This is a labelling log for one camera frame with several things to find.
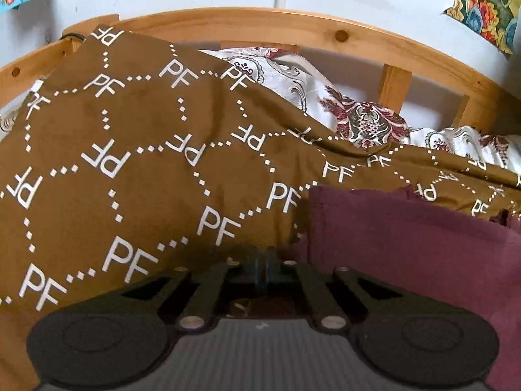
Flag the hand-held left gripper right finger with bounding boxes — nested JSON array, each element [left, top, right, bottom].
[[265, 248, 405, 331]]

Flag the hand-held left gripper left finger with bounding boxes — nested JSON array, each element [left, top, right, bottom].
[[120, 248, 266, 331]]

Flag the maroon sweater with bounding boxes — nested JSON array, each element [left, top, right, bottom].
[[307, 185, 521, 391]]

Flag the brown printed blanket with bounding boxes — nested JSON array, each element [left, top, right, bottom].
[[0, 24, 521, 391]]

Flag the floral bedsheet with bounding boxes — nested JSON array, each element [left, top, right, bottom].
[[0, 47, 521, 172]]

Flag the colourful landscape poster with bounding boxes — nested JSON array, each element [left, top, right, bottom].
[[443, 0, 518, 55]]

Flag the wooden bed frame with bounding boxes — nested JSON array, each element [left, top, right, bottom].
[[0, 7, 521, 139]]

